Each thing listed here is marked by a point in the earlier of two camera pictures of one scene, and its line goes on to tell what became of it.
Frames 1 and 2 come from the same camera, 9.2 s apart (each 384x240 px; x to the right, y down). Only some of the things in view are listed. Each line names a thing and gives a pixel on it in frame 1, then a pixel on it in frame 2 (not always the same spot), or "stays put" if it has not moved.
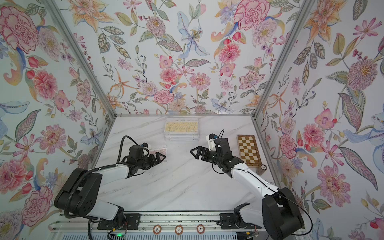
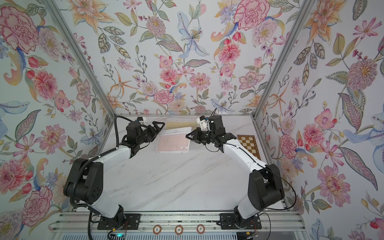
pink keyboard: (162, 150) -> (173, 140)
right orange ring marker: (200, 228) stays put
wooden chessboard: (248, 150) stays put
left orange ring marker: (157, 229) stays put
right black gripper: (203, 150) -> (198, 133)
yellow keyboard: (181, 125) stays put
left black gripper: (154, 162) -> (153, 132)
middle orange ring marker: (179, 229) stays put
